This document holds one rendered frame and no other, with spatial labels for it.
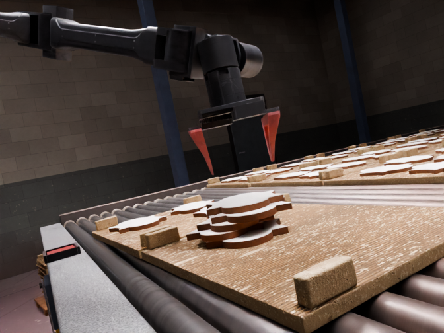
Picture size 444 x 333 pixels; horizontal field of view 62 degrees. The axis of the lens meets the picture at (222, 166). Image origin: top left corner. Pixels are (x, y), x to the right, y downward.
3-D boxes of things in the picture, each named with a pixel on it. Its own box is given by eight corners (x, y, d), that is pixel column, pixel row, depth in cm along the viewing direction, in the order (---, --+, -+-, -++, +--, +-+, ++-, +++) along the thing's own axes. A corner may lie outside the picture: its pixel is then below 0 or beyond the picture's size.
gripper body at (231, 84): (200, 127, 61) (190, 83, 61) (259, 113, 62) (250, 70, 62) (199, 123, 55) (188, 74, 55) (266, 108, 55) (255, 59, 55)
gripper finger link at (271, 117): (240, 168, 62) (228, 113, 62) (281, 158, 62) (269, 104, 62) (244, 168, 55) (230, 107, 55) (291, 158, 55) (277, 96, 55)
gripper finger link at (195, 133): (199, 177, 62) (187, 122, 61) (241, 167, 62) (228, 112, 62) (199, 179, 55) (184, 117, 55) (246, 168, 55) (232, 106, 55)
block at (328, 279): (311, 312, 30) (304, 278, 30) (296, 306, 31) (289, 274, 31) (360, 286, 33) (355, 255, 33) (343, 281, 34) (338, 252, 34)
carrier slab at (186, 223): (139, 259, 65) (138, 250, 65) (92, 237, 100) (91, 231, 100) (288, 210, 83) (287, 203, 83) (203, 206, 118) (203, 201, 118)
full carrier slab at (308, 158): (317, 170, 164) (316, 160, 164) (265, 174, 200) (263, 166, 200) (370, 155, 180) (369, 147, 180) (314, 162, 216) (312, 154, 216)
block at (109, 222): (97, 231, 99) (95, 221, 99) (96, 230, 101) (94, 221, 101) (119, 225, 102) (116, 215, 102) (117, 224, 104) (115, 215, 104)
